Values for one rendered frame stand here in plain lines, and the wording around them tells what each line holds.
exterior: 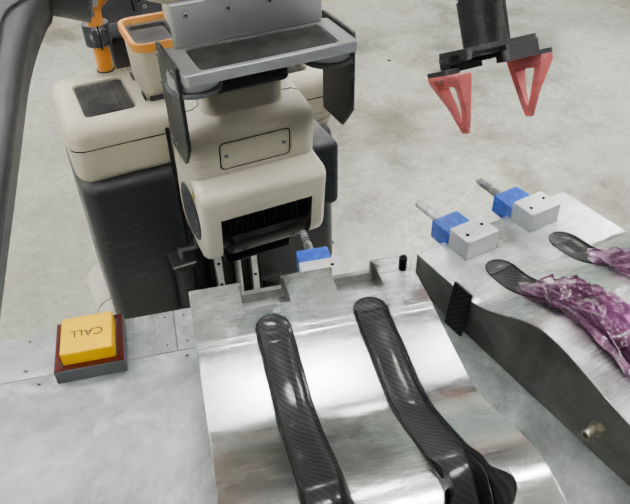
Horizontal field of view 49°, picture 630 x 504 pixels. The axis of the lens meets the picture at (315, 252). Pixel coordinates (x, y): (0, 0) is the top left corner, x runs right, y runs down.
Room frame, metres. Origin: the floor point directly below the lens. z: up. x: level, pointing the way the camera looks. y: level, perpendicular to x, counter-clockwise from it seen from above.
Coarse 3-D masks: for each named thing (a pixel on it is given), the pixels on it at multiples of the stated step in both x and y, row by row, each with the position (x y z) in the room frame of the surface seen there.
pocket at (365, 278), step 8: (352, 272) 0.62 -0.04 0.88; (360, 272) 0.62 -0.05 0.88; (368, 272) 0.62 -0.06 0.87; (376, 272) 0.60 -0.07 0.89; (336, 280) 0.61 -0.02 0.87; (344, 280) 0.61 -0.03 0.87; (352, 280) 0.61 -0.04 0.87; (360, 280) 0.61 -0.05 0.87; (368, 280) 0.61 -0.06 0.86; (376, 280) 0.60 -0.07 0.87; (344, 288) 0.60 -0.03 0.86; (352, 288) 0.60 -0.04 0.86
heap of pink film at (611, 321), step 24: (600, 264) 0.62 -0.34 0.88; (624, 264) 0.58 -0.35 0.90; (528, 288) 0.58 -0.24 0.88; (552, 288) 0.55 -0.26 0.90; (576, 288) 0.54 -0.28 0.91; (600, 288) 0.53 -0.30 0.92; (576, 312) 0.51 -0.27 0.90; (600, 312) 0.49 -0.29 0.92; (624, 312) 0.49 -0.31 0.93; (600, 336) 0.48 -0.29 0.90; (624, 336) 0.47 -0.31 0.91; (624, 360) 0.45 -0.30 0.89
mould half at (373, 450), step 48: (288, 288) 0.57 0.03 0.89; (336, 288) 0.57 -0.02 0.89; (384, 288) 0.57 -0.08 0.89; (240, 336) 0.50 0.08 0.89; (336, 336) 0.50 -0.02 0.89; (432, 336) 0.50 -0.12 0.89; (240, 384) 0.44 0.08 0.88; (336, 384) 0.44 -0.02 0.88; (432, 384) 0.44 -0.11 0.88; (240, 432) 0.39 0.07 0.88; (336, 432) 0.38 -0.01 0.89; (384, 432) 0.37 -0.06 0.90; (480, 432) 0.35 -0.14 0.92; (240, 480) 0.32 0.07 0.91; (288, 480) 0.31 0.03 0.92; (384, 480) 0.30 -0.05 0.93; (432, 480) 0.30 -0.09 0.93; (528, 480) 0.30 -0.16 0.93
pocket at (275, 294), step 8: (280, 280) 0.60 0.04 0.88; (240, 288) 0.58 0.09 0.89; (264, 288) 0.59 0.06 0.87; (272, 288) 0.59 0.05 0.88; (280, 288) 0.59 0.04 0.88; (248, 296) 0.58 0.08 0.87; (256, 296) 0.58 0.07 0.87; (264, 296) 0.59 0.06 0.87; (272, 296) 0.59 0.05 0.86; (280, 296) 0.59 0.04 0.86; (288, 296) 0.57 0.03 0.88; (248, 304) 0.58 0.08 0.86; (256, 304) 0.58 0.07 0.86; (264, 304) 0.58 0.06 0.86
